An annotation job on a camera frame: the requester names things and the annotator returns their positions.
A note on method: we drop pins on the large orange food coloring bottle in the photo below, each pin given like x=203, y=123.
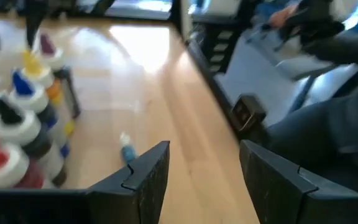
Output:
x=39, y=76

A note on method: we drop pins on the large black food coloring bottle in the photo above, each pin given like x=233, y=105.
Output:
x=17, y=130

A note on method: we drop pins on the person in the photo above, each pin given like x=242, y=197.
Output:
x=337, y=124

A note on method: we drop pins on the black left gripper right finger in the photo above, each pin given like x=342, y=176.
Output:
x=275, y=193

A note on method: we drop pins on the large purple food coloring bottle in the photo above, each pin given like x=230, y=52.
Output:
x=53, y=59

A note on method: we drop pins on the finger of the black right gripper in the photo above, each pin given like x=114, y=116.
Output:
x=36, y=18

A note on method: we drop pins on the large blue food coloring bottle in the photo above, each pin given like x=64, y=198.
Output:
x=30, y=99

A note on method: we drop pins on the person's hand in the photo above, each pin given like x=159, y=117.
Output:
x=280, y=18

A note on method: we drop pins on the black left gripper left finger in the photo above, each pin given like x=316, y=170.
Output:
x=145, y=186

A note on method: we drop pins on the black handheld controller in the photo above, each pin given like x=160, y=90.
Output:
x=315, y=28

